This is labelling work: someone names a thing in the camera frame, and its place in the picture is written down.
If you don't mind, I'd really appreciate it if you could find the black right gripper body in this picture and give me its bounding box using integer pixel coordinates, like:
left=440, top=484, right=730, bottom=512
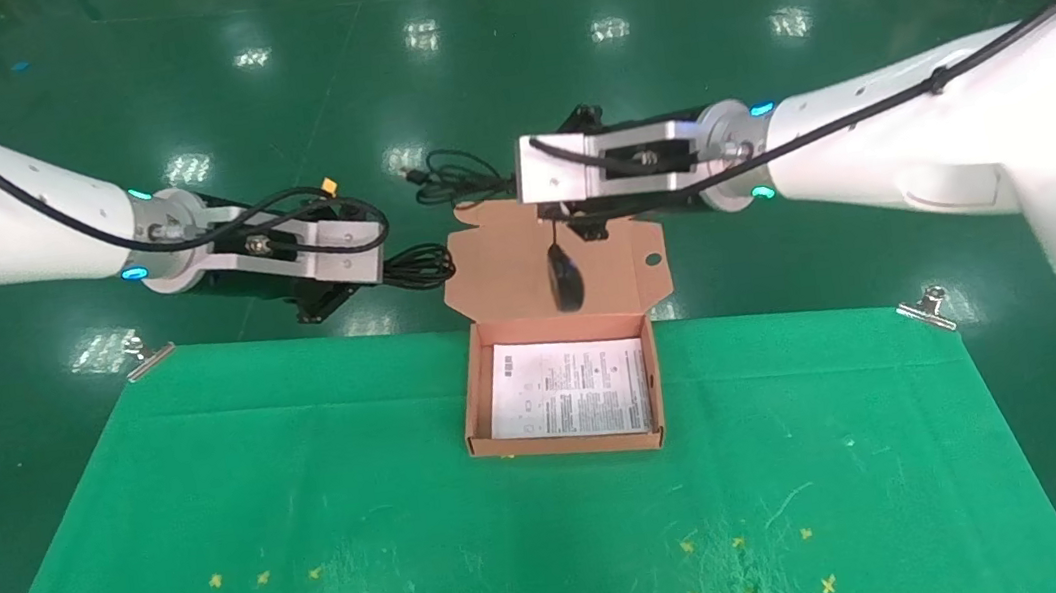
left=604, top=184, right=712, bottom=224

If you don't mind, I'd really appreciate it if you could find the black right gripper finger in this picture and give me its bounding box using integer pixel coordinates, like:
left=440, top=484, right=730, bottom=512
left=555, top=103, right=609, bottom=136
left=539, top=195, right=619, bottom=249

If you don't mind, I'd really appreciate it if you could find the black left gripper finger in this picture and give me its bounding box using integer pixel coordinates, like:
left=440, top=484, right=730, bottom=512
left=291, top=279, right=361, bottom=327

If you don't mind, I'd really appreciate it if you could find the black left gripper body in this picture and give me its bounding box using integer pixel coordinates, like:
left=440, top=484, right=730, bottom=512
left=182, top=253, right=315, bottom=331

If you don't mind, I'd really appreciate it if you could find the black wired computer mouse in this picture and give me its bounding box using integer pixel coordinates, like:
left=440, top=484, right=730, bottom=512
left=407, top=135, right=588, bottom=331

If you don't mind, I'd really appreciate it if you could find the black data cable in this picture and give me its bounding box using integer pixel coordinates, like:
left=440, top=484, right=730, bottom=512
left=378, top=240, right=458, bottom=296

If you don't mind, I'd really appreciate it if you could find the open brown cardboard box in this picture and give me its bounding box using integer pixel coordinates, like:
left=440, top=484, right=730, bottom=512
left=433, top=179, right=691, bottom=473

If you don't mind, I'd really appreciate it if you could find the silver binder clip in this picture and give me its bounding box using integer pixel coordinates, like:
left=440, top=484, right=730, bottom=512
left=893, top=284, right=958, bottom=338
left=122, top=330, right=181, bottom=384

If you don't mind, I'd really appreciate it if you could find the white printed instruction sheet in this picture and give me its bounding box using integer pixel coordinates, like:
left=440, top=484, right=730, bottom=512
left=480, top=327, right=655, bottom=453

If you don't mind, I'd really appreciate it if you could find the green table mat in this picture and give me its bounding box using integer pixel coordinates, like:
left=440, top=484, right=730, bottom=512
left=0, top=239, right=1056, bottom=593

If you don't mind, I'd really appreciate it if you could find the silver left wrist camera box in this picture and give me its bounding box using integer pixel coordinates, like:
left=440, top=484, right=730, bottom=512
left=193, top=187, right=387, bottom=306

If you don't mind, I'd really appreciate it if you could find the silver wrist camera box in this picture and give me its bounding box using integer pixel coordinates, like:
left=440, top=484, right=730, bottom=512
left=193, top=187, right=387, bottom=306
left=512, top=114, right=713, bottom=211

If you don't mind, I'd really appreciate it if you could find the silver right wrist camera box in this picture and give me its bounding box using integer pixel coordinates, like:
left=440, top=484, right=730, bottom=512
left=512, top=114, right=713, bottom=211

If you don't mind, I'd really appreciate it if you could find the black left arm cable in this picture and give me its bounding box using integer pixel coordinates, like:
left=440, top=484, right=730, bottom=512
left=0, top=9, right=395, bottom=302

